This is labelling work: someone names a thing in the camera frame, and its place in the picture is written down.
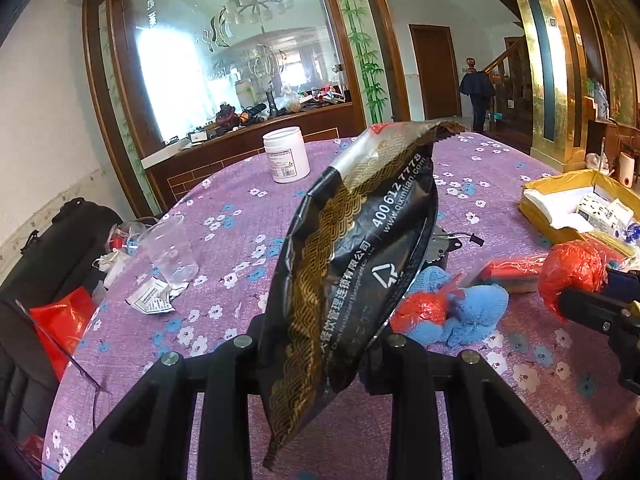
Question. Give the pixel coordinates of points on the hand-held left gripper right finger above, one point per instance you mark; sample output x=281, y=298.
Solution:
x=380, y=372

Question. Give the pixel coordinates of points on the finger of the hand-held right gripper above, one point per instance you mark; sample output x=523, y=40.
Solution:
x=595, y=307
x=625, y=285

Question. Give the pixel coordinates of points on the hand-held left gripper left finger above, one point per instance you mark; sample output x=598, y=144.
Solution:
x=230, y=385

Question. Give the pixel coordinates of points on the gold cardboard box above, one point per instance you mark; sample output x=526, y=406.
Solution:
x=550, y=232

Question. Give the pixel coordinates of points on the white plastic bag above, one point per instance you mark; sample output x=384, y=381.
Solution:
x=550, y=205

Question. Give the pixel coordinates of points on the black printed foil packet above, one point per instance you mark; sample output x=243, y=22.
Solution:
x=340, y=270

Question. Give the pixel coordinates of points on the blue towel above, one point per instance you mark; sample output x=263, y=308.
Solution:
x=475, y=310

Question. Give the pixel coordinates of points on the small floral tissue pack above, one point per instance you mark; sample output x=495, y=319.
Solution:
x=602, y=212

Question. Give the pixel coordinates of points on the red packet in clear wrap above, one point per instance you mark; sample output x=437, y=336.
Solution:
x=515, y=270

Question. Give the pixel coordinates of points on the white floor appliance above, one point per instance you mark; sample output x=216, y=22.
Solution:
x=627, y=170

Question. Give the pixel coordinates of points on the crumpled white wrapper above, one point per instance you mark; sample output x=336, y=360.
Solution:
x=152, y=297

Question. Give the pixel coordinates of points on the black electric motor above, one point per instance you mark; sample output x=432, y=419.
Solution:
x=445, y=247

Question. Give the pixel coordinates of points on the purple floral tablecloth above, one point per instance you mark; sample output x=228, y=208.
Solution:
x=220, y=240

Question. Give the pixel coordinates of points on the clear plastic cup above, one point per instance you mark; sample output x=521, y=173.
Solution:
x=170, y=250

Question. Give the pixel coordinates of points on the dark wooden side cabinet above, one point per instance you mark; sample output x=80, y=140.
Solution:
x=600, y=135

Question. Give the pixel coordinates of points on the large red plastic bag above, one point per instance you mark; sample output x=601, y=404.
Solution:
x=62, y=330

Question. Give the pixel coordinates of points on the black bag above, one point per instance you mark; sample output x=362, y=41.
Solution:
x=45, y=270

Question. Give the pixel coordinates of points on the wooden counter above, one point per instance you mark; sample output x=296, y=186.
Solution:
x=215, y=160

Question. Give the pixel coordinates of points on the wooden stair railing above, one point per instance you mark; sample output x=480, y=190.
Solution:
x=510, y=85

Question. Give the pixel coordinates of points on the white plastic jar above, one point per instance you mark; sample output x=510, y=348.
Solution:
x=286, y=155

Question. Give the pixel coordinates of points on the gold pillar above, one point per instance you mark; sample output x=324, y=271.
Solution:
x=550, y=60

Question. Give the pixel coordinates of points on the brown wooden door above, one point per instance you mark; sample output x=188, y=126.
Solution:
x=435, y=72

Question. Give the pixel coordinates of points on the bamboo painted panel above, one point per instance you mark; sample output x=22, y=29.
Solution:
x=365, y=40

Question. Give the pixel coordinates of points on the etched glass partition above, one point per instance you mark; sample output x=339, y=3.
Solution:
x=210, y=50

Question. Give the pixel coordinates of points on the large landscape wall painting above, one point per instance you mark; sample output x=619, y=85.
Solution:
x=620, y=45

